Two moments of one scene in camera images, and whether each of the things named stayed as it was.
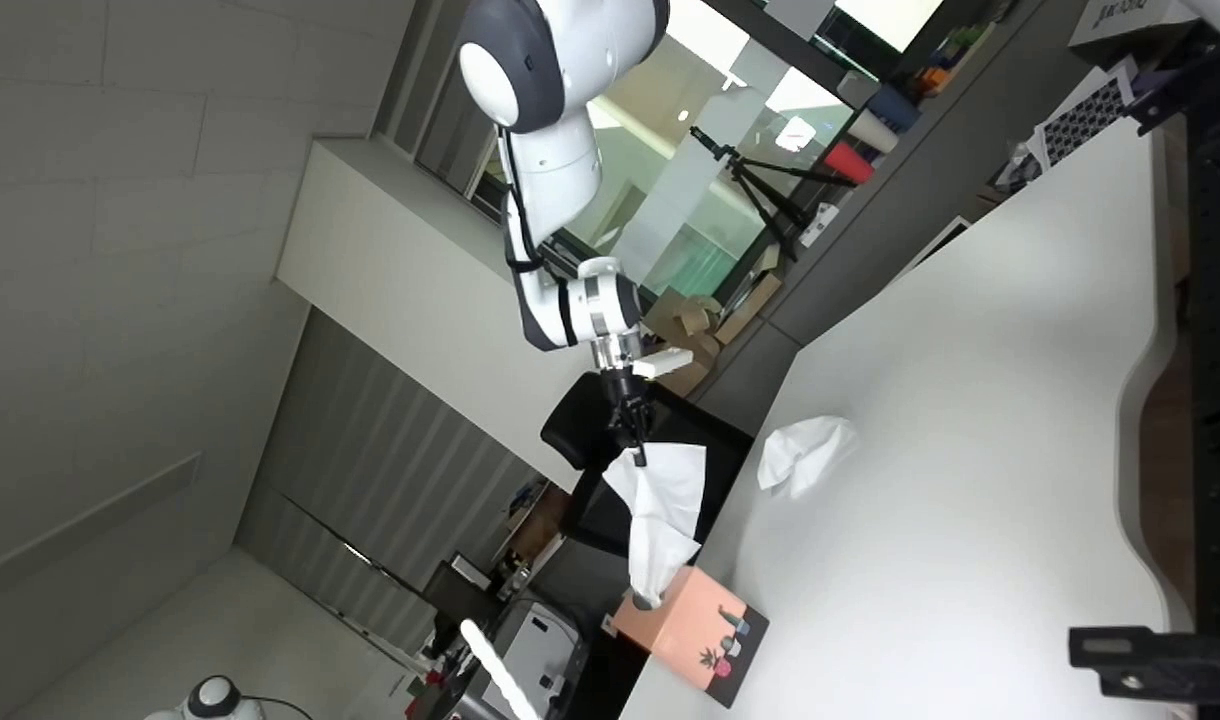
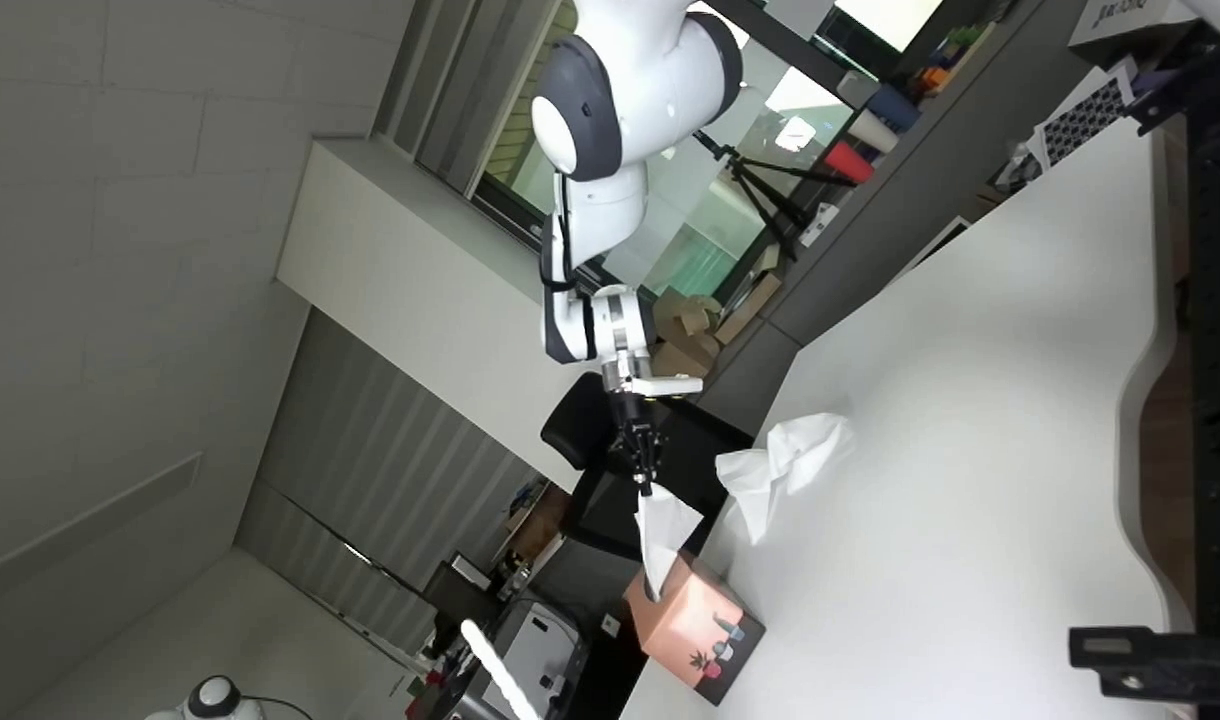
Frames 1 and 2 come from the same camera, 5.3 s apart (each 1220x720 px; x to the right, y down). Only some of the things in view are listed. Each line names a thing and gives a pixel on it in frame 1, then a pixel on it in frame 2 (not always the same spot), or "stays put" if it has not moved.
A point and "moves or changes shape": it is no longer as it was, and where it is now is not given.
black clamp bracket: [1140, 660] stays put
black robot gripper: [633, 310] stays put
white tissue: [806, 455] stays put
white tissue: [665, 499] moves or changes shape
